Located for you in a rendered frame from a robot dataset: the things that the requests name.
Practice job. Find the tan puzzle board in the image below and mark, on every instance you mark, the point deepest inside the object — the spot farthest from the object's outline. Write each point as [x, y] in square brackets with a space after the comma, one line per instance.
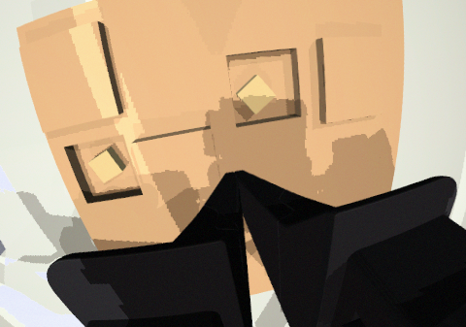
[157, 80]

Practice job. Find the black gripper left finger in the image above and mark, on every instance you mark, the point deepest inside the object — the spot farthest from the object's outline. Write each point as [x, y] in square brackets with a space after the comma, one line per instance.
[204, 269]

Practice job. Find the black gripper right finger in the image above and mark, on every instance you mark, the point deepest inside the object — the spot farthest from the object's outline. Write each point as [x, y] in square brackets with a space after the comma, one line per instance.
[305, 245]

